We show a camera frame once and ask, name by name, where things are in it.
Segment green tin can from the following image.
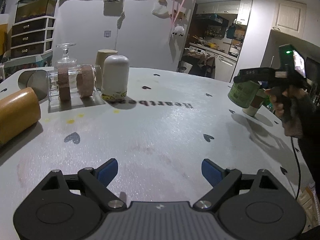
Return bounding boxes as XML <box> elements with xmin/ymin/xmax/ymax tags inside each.
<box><xmin>228</xmin><ymin>81</ymin><xmax>260</xmax><ymax>108</ymax></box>

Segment paper cup with brown sleeve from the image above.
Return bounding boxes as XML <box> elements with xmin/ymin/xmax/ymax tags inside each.
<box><xmin>242</xmin><ymin>89</ymin><xmax>267</xmax><ymax>117</ymax></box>

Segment white ceramic cup upside down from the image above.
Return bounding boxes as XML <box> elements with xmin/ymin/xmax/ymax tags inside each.
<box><xmin>101</xmin><ymin>55</ymin><xmax>130</xmax><ymax>102</ymax></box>

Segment wooden cylinder cup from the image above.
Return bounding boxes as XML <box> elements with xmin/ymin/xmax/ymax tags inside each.
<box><xmin>1</xmin><ymin>87</ymin><xmax>41</xmax><ymax>146</ymax></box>

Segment steel cup lying sideways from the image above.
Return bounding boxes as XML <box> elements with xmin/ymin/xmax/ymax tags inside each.
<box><xmin>18</xmin><ymin>70</ymin><xmax>47</xmax><ymax>101</ymax></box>

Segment beige paper cup upside down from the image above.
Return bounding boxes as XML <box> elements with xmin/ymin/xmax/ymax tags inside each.
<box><xmin>94</xmin><ymin>49</ymin><xmax>118</xmax><ymax>90</ymax></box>

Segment right hand dark glove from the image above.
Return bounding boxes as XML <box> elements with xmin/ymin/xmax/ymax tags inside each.
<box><xmin>265</xmin><ymin>85</ymin><xmax>319</xmax><ymax>139</ymax></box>

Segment white kitchen cabinets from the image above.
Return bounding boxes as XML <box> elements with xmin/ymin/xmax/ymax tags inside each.
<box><xmin>189</xmin><ymin>43</ymin><xmax>237</xmax><ymax>82</ymax></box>

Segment clear glass with brown bands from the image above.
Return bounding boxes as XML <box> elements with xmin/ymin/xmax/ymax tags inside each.
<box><xmin>46</xmin><ymin>64</ymin><xmax>102</xmax><ymax>102</ymax></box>

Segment clear stemmed glass dish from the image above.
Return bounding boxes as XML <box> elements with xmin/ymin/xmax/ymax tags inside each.
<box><xmin>54</xmin><ymin>43</ymin><xmax>77</xmax><ymax>69</ymax></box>

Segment white plush sheep toy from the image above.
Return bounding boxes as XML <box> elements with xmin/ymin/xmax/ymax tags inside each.
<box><xmin>172</xmin><ymin>25</ymin><xmax>185</xmax><ymax>36</ymax></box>

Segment white hanging bag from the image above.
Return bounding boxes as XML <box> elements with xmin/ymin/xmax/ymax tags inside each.
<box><xmin>152</xmin><ymin>3</ymin><xmax>170</xmax><ymax>18</ymax></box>

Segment white drawer unit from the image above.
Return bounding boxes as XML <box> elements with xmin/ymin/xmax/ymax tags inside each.
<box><xmin>10</xmin><ymin>16</ymin><xmax>55</xmax><ymax>59</ymax></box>

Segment glass fish tank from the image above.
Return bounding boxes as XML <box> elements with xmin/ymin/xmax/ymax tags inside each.
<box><xmin>15</xmin><ymin>0</ymin><xmax>57</xmax><ymax>23</ymax></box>

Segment black cable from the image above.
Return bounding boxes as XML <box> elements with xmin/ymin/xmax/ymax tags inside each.
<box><xmin>290</xmin><ymin>135</ymin><xmax>302</xmax><ymax>201</ymax></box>

